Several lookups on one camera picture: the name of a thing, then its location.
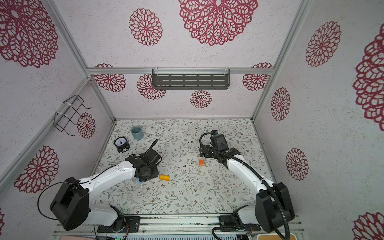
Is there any orange cylinder block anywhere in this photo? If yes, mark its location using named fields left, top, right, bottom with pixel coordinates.
left=159, top=175, right=170, bottom=182

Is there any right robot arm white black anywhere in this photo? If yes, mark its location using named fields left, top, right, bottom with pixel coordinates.
left=200, top=145, right=295, bottom=240

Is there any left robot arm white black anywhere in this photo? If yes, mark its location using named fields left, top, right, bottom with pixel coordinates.
left=50, top=155, right=162, bottom=232

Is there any black alarm clock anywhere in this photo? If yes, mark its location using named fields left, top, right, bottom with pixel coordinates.
left=114, top=137, right=131, bottom=153

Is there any teal ceramic cup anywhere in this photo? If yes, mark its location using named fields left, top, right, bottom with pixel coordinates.
left=131, top=126, right=144, bottom=140

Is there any orange white box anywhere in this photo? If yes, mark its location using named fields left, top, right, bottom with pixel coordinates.
left=256, top=234, right=297, bottom=240

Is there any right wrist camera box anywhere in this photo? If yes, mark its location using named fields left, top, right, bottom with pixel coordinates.
left=210, top=130, right=229, bottom=152

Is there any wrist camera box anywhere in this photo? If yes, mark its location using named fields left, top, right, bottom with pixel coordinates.
left=210, top=130, right=229, bottom=152
left=141, top=149, right=163, bottom=167

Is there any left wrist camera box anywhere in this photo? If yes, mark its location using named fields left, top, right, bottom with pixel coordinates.
left=141, top=149, right=163, bottom=167

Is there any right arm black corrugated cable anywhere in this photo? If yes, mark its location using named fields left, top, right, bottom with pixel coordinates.
left=199, top=131, right=291, bottom=240

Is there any aluminium front rail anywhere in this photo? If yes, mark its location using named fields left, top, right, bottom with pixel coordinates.
left=50, top=213, right=306, bottom=240

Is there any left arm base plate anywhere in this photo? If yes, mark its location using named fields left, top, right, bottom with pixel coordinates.
left=96, top=216, right=141, bottom=233

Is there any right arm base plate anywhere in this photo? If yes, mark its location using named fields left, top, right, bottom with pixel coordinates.
left=219, top=215, right=261, bottom=232

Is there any dark grey wall shelf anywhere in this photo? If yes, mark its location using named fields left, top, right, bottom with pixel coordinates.
left=152, top=69, right=231, bottom=90

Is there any black wire wall rack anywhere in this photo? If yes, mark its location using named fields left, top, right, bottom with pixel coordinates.
left=53, top=95, right=91, bottom=137

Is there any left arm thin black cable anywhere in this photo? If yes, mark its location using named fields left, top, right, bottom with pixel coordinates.
left=37, top=167, right=121, bottom=221

